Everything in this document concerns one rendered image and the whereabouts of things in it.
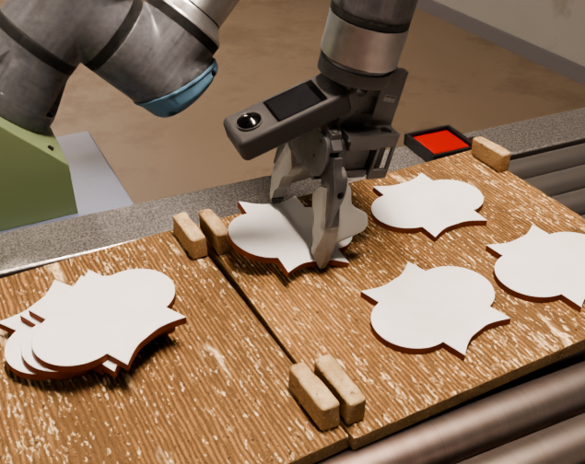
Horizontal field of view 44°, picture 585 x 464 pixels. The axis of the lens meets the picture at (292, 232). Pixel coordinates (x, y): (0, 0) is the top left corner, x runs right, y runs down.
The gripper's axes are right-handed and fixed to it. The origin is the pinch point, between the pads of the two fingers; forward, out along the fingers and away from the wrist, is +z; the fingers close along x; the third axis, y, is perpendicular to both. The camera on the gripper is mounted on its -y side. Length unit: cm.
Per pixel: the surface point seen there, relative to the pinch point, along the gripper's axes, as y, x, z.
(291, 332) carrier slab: -6.2, -12.6, 1.7
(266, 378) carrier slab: -10.8, -16.9, 2.0
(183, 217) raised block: -9.6, 7.1, 2.0
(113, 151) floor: 47, 200, 113
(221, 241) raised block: -7.2, 2.0, 1.8
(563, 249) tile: 24.8, -14.7, -5.2
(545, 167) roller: 41.6, 3.7, -2.7
